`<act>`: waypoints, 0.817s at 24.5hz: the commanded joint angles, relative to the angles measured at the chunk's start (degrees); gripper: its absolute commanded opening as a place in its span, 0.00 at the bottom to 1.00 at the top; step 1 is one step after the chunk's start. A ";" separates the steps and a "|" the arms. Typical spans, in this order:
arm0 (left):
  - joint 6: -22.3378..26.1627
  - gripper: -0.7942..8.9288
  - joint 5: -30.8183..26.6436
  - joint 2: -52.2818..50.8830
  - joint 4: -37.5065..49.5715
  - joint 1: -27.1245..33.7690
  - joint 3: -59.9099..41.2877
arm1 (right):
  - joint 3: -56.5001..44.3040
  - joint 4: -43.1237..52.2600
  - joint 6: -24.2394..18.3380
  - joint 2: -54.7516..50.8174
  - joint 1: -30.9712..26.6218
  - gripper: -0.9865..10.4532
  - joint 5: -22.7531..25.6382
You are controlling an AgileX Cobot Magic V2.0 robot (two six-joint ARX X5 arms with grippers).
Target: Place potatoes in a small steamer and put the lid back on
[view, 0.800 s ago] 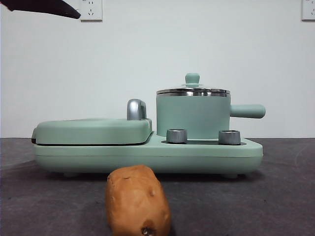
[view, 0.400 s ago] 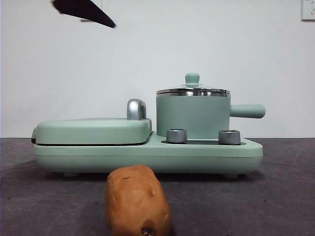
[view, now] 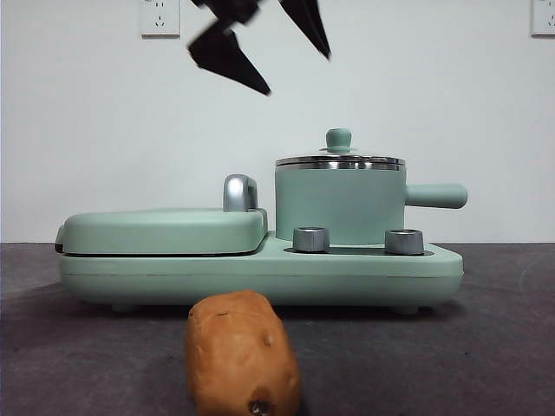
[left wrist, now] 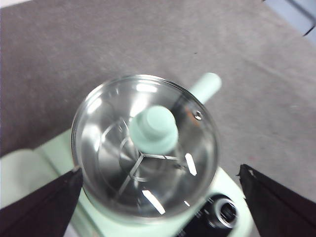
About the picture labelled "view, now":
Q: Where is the glass lid with green knob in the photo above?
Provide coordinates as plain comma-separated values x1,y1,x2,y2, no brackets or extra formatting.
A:
276,127,406,166

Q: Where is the brown potato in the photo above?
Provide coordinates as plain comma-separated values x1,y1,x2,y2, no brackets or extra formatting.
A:
185,289,303,416

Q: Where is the silver control knob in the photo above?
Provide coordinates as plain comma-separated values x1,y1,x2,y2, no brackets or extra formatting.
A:
384,228,424,256
292,225,330,253

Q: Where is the green breakfast machine base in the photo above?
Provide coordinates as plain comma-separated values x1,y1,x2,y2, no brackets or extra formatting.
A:
58,229,465,315

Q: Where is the white wall socket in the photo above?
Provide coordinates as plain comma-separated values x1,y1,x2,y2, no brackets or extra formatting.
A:
530,0,555,37
139,0,181,38

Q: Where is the green pot with handle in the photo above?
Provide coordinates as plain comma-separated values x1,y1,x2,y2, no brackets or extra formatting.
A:
275,158,469,243

